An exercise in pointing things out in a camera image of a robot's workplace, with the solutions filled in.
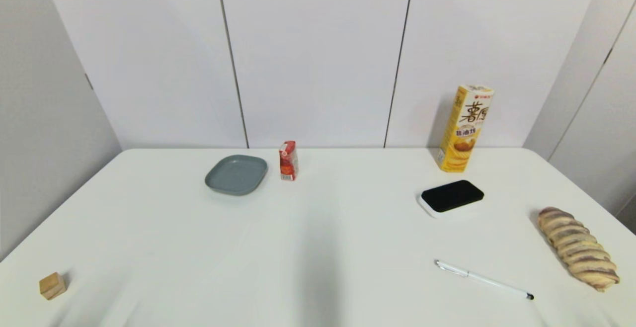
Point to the small red milk carton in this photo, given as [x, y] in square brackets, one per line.
[288, 163]

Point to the grey-green square plate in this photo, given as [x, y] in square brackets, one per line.
[236, 175]

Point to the black and white board eraser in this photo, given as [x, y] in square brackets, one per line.
[452, 195]

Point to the yellow potato chips box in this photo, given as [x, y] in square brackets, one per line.
[464, 128]

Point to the white stylus pen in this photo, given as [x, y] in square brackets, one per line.
[484, 280]

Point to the braided swirl bread loaf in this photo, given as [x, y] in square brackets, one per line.
[578, 250]

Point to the small wooden cube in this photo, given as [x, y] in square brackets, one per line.
[52, 286]

